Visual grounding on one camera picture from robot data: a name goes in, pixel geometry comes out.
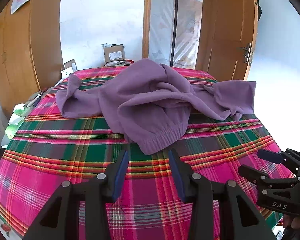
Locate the cardboard box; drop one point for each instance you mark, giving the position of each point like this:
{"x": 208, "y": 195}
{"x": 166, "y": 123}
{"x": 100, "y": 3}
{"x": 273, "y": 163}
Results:
{"x": 113, "y": 53}

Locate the purple pants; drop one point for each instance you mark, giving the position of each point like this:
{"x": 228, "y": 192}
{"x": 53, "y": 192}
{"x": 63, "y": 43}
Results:
{"x": 140, "y": 100}

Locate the person's right hand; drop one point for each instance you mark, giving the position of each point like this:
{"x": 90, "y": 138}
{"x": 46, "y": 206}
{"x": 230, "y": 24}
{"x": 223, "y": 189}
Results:
{"x": 297, "y": 223}

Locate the red basin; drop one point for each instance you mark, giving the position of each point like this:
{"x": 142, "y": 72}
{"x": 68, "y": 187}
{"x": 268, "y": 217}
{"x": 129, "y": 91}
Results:
{"x": 125, "y": 63}

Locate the white side table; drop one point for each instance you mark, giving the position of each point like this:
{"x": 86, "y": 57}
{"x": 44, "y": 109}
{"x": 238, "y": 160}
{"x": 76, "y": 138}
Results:
{"x": 4, "y": 142}

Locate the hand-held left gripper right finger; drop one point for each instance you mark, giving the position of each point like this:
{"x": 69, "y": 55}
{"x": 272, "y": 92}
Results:
{"x": 176, "y": 177}

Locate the clear plastic door curtain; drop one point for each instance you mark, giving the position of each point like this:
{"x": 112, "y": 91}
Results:
{"x": 165, "y": 25}

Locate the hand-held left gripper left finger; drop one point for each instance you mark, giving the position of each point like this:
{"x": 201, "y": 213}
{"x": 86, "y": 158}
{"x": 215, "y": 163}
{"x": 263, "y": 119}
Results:
{"x": 121, "y": 175}

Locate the wooden door frame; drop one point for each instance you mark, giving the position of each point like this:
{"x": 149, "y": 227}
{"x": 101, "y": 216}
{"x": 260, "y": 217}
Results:
{"x": 147, "y": 17}

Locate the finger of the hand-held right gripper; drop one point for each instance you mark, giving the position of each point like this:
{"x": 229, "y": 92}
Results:
{"x": 270, "y": 155}
{"x": 250, "y": 172}

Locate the pink green plaid blanket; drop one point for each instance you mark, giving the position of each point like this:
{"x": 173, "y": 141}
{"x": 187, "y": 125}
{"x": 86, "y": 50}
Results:
{"x": 65, "y": 140}

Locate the wooden wardrobe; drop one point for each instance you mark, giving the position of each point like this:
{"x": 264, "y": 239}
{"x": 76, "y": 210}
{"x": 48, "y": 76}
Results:
{"x": 17, "y": 55}

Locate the white floral bed sheet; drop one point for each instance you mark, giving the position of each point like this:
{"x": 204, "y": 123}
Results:
{"x": 5, "y": 227}

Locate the wooden door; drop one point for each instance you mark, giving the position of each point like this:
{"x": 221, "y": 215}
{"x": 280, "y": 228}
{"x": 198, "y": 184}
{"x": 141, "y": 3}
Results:
{"x": 227, "y": 25}

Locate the small white box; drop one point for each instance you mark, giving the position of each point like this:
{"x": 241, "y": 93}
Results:
{"x": 68, "y": 70}

